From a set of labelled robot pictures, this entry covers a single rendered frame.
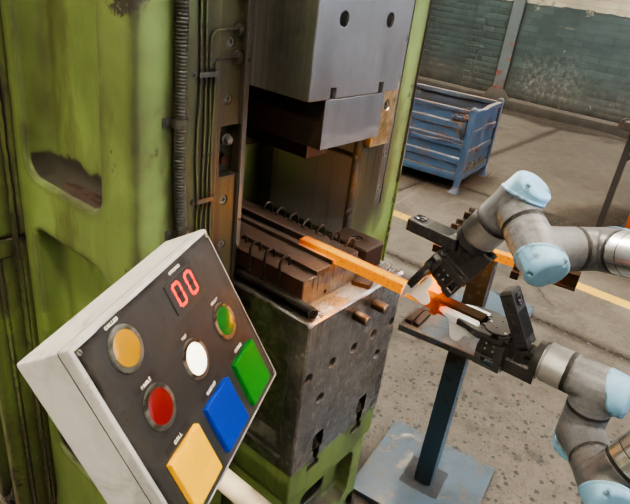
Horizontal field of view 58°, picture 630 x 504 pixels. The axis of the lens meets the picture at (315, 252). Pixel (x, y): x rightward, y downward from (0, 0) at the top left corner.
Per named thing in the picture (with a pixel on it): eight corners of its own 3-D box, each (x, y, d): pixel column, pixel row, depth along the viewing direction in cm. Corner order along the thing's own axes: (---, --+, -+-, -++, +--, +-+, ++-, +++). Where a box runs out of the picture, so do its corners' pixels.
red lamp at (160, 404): (183, 417, 70) (184, 389, 69) (152, 436, 67) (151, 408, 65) (167, 404, 72) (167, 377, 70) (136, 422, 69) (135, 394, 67)
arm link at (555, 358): (566, 362, 98) (580, 343, 104) (540, 350, 101) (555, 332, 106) (553, 396, 101) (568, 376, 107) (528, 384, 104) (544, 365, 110)
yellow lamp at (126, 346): (151, 361, 68) (151, 331, 66) (117, 378, 65) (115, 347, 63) (135, 349, 70) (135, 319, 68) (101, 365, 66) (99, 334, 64)
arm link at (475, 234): (469, 213, 102) (487, 203, 108) (452, 229, 105) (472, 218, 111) (498, 244, 100) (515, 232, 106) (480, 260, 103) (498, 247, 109)
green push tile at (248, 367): (271, 376, 94) (252, 337, 91) (255, 405, 87) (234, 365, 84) (261, 377, 94) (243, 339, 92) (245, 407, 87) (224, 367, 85)
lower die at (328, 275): (353, 279, 139) (359, 248, 135) (300, 308, 124) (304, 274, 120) (234, 221, 161) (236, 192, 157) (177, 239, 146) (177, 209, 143)
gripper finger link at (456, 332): (429, 332, 115) (472, 352, 110) (434, 308, 112) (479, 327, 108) (435, 326, 117) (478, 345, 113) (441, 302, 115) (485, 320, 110)
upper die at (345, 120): (377, 136, 123) (385, 92, 119) (319, 150, 108) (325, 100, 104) (241, 93, 145) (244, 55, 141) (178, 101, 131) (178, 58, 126)
